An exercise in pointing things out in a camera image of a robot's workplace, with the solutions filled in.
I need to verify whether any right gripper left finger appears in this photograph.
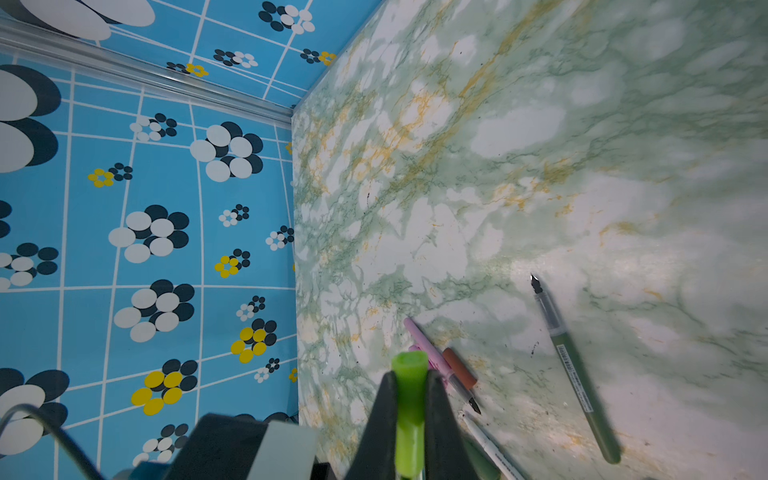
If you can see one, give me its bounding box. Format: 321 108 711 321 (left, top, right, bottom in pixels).
345 371 398 480

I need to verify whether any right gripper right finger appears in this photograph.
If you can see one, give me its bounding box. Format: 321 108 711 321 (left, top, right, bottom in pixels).
424 370 478 480

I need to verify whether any light green pen cap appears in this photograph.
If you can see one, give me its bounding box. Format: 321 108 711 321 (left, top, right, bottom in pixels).
392 350 429 479

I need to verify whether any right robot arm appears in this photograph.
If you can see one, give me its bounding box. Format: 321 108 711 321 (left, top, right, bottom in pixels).
116 371 477 479

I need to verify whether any dark green pen cap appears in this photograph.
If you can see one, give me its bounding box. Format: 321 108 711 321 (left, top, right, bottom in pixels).
462 436 502 480

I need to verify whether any white pen yellow tip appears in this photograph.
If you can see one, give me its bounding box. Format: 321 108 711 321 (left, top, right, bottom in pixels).
458 411 525 480

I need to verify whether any pink fountain pen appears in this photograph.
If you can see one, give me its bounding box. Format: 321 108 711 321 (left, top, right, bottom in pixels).
403 318 482 415

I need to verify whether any red-brown pen cap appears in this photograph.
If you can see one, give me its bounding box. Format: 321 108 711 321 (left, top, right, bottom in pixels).
443 347 477 390

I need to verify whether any dark green fountain pen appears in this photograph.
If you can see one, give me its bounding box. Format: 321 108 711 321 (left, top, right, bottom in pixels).
530 274 621 465

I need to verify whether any left corner aluminium post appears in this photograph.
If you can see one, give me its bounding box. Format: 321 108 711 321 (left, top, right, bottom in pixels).
1 18 293 129

